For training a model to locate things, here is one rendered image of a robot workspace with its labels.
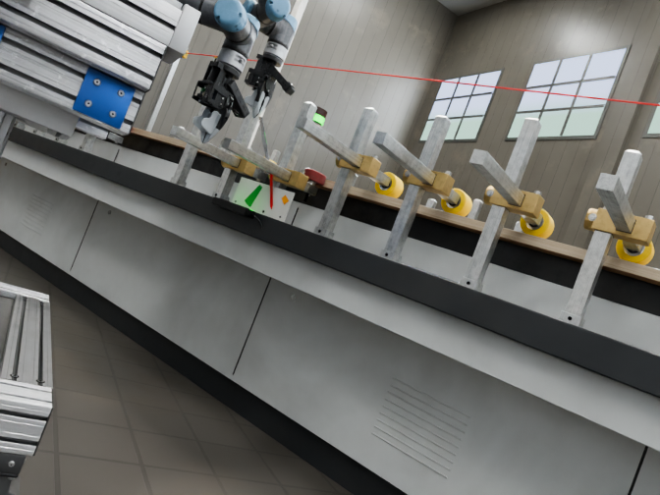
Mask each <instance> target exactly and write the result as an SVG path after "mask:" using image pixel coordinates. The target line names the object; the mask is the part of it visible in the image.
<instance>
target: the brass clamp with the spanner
mask: <svg viewBox="0 0 660 495"><path fill-rule="evenodd" d="M284 169H286V170H287V171H289V172H291V173H292V174H291V176H290V179H289V181H284V180H281V179H280V178H278V177H276V176H274V175H273V181H275V182H279V183H281V184H283V185H285V186H287V187H290V188H293V189H296V190H300V191H304V188H305V186H306V183H307V181H308V176H306V175H304V174H303V173H301V172H298V171H294V170H290V169H287V168H284Z"/></svg>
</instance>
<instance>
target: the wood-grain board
mask: <svg viewBox="0 0 660 495"><path fill-rule="evenodd" d="M131 135H134V136H138V137H141V138H147V139H151V140H154V141H158V142H161V143H165V144H168V145H172V146H175V147H179V148H181V149H185V147H186V145H187V143H186V142H184V141H182V140H180V139H176V138H173V137H166V136H162V135H160V134H156V133H152V132H149V131H145V130H141V129H138V128H134V127H133V128H132V130H131ZM197 153H199V154H202V155H206V156H209V157H212V158H216V157H214V156H212V155H210V154H208V153H206V152H204V151H202V150H200V149H199V150H198V151H197ZM216 159H218V158H216ZM335 183H336V182H333V181H329V180H325V183H324V185H323V186H319V185H315V186H316V187H317V188H320V189H323V190H327V191H329V192H331V191H332V190H333V188H334V185H335ZM347 196H349V197H353V198H356V199H360V200H363V201H367V202H370V203H374V204H377V205H381V206H384V207H388V208H391V209H395V210H398V211H400V208H401V205H402V203H403V201H402V200H401V199H397V198H394V197H391V196H387V195H384V194H380V193H376V192H370V191H366V190H363V189H359V188H355V187H350V190H349V192H348V195H347ZM415 216H418V217H421V218H425V219H428V220H432V221H435V222H439V223H442V224H446V225H449V226H453V227H456V228H460V229H463V230H467V231H470V232H474V233H477V234H480V235H481V233H482V230H483V228H484V225H485V222H481V221H478V220H474V219H470V218H467V217H464V216H460V215H457V214H453V213H449V212H445V211H442V210H438V209H434V208H431V207H427V206H423V205H419V207H418V210H417V213H416V215H415ZM499 240H501V241H504V242H508V243H511V244H515V245H518V246H522V247H525V248H531V249H535V250H538V251H542V252H545V253H549V254H552V255H556V256H559V257H563V258H565V259H569V260H572V261H576V262H579V263H583V260H584V258H585V255H586V252H587V250H586V249H583V248H579V247H573V246H569V245H565V244H562V243H558V242H554V241H551V240H547V239H543V238H539V237H536V236H533V235H529V234H526V233H522V232H518V231H515V230H511V229H507V228H504V227H503V230H502V232H501V235H500V238H499ZM602 269H603V270H607V271H610V272H614V273H617V274H621V275H624V276H628V277H631V278H635V279H637V280H641V281H644V282H648V283H651V284H655V285H658V286H660V270H659V269H656V268H652V267H648V266H645V265H641V264H637V263H633V262H630V261H626V260H622V259H620V258H616V257H612V256H609V255H607V256H606V259H605V261H604V264H603V267H602Z"/></svg>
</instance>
